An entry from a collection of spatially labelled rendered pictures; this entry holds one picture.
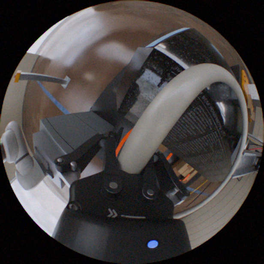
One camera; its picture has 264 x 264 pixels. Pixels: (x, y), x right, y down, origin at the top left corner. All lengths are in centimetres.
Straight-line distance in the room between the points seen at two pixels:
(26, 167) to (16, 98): 615
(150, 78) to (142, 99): 9
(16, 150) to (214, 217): 585
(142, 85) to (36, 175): 67
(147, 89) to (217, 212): 551
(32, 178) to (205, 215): 578
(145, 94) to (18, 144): 66
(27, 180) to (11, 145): 18
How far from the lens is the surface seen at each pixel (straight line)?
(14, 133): 58
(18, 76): 136
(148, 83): 29
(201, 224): 573
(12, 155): 56
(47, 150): 55
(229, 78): 20
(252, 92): 131
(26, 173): 57
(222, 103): 35
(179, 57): 27
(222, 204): 543
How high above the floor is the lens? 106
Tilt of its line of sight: 74 degrees down
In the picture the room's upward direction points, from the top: 160 degrees counter-clockwise
